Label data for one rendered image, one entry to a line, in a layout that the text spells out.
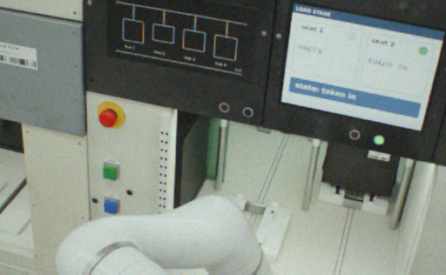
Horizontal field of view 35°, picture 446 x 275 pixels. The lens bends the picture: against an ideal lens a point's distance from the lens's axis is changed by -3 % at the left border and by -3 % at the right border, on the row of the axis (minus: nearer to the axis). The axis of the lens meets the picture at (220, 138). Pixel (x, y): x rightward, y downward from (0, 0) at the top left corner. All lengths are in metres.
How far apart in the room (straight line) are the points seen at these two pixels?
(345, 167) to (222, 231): 1.18
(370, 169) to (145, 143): 0.77
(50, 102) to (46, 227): 0.38
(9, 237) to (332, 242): 0.90
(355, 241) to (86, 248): 1.25
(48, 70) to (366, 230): 1.04
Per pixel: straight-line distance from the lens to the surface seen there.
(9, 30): 1.60
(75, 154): 1.69
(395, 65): 1.37
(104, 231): 0.94
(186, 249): 0.95
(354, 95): 1.40
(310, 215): 2.13
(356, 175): 2.12
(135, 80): 1.52
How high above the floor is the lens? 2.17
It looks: 32 degrees down
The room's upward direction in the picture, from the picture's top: 5 degrees clockwise
